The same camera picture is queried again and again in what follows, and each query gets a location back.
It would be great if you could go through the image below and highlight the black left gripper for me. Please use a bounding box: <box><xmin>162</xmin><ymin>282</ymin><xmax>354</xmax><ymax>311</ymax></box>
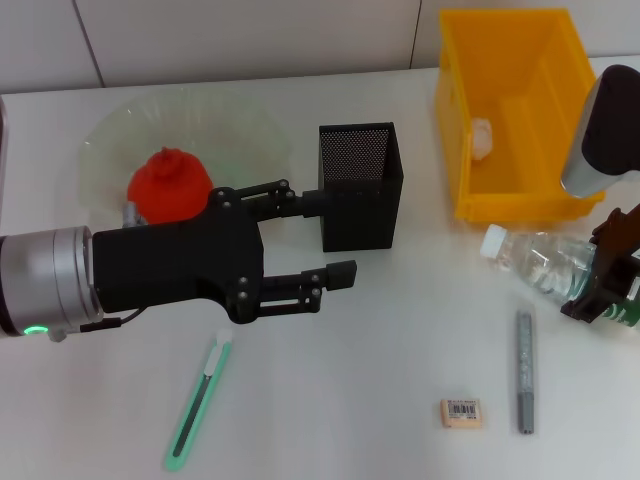
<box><xmin>92</xmin><ymin>178</ymin><xmax>331</xmax><ymax>326</ymax></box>

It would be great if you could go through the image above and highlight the clear green-label water bottle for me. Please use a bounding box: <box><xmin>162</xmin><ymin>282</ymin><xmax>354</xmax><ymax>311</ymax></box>
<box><xmin>479</xmin><ymin>223</ymin><xmax>640</xmax><ymax>334</ymax></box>

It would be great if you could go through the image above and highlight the red-orange knitted toy orange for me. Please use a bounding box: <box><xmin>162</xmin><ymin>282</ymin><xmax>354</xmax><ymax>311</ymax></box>
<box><xmin>126</xmin><ymin>146</ymin><xmax>215</xmax><ymax>225</ymax></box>

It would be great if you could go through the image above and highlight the white paper ball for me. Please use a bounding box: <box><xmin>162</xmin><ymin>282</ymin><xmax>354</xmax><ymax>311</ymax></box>
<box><xmin>471</xmin><ymin>117</ymin><xmax>495</xmax><ymax>160</ymax></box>

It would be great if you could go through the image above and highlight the black mesh pen holder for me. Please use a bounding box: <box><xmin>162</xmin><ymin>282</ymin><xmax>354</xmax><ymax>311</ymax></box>
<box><xmin>318</xmin><ymin>121</ymin><xmax>404</xmax><ymax>253</ymax></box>

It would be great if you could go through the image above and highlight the grey glitter pen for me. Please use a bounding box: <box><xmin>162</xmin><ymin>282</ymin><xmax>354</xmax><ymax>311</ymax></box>
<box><xmin>515</xmin><ymin>309</ymin><xmax>536</xmax><ymax>435</ymax></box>

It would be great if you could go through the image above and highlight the green glass fruit plate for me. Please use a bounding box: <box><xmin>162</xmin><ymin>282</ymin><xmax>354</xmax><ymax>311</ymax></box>
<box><xmin>74</xmin><ymin>87</ymin><xmax>294</xmax><ymax>221</ymax></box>

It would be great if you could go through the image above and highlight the beige eraser with barcode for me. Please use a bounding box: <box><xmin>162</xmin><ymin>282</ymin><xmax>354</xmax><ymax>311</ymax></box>
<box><xmin>439</xmin><ymin>398</ymin><xmax>485</xmax><ymax>430</ymax></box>

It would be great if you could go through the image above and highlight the green utility knife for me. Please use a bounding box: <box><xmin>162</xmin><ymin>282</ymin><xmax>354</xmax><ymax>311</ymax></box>
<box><xmin>162</xmin><ymin>327</ymin><xmax>234</xmax><ymax>472</ymax></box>

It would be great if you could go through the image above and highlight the yellow plastic bin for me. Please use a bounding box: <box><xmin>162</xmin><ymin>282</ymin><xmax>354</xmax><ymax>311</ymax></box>
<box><xmin>432</xmin><ymin>7</ymin><xmax>609</xmax><ymax>224</ymax></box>

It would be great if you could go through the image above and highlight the silver left wrist post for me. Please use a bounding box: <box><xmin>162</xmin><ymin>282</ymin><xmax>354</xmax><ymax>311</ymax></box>
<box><xmin>121</xmin><ymin>199</ymin><xmax>146</xmax><ymax>229</ymax></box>

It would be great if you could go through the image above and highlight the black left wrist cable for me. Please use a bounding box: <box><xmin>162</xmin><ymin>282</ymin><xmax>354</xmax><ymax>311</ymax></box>
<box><xmin>79</xmin><ymin>307</ymin><xmax>144</xmax><ymax>334</ymax></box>

